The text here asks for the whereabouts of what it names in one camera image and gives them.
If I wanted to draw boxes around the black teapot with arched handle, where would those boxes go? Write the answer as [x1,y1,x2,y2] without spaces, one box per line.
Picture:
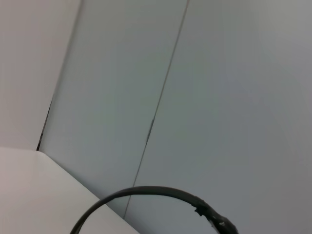
[69,185,238,234]

